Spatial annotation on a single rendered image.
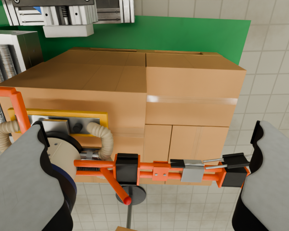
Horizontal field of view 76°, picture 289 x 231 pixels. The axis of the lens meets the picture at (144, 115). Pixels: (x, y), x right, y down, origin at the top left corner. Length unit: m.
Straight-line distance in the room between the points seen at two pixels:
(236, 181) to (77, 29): 0.70
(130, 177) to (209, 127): 0.85
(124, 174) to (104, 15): 1.08
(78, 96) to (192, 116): 0.78
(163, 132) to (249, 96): 1.02
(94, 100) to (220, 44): 1.26
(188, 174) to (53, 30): 0.63
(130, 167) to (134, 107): 0.27
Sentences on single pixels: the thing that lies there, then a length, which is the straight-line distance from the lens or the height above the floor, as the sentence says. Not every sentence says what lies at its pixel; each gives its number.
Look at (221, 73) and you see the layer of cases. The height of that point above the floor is 0.54.
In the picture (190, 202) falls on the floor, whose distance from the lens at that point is 2.87.
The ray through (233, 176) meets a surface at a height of 1.21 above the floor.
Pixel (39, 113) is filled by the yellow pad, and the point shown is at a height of 1.07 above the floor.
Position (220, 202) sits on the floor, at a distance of 2.99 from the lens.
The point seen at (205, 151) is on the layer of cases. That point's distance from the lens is 1.50.
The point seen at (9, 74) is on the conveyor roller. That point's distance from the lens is 1.38.
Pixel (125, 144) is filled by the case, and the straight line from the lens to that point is 0.88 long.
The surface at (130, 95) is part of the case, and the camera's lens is 0.75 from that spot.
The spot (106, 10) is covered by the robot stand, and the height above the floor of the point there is 0.23.
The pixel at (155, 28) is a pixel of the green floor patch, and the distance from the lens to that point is 1.63.
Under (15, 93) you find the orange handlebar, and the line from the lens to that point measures 0.58.
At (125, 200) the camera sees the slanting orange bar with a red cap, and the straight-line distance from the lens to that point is 0.56.
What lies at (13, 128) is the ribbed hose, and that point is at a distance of 0.75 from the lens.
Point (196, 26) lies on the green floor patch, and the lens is 1.68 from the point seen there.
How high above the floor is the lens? 1.63
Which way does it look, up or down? 61 degrees down
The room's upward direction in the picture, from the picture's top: 180 degrees counter-clockwise
